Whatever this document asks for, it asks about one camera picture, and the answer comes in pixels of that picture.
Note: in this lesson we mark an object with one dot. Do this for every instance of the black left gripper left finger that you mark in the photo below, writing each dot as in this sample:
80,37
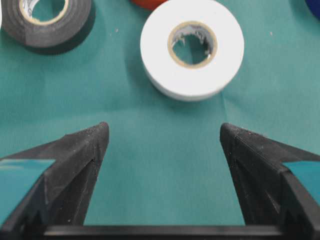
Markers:
52,183

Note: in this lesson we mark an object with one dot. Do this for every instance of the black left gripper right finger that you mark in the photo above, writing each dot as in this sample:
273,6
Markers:
268,191

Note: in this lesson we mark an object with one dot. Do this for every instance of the white tape roll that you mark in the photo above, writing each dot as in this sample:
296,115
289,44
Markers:
209,21

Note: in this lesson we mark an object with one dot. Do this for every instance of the red tape roll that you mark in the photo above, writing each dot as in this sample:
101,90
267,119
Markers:
148,4

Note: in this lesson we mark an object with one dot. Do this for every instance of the black tape roll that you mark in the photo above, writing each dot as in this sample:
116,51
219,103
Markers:
58,35

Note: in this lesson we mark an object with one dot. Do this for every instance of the blue tape roll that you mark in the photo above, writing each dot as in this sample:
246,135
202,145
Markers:
314,7

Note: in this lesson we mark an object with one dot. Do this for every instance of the green table cloth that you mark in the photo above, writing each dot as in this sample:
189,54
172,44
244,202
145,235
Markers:
164,163

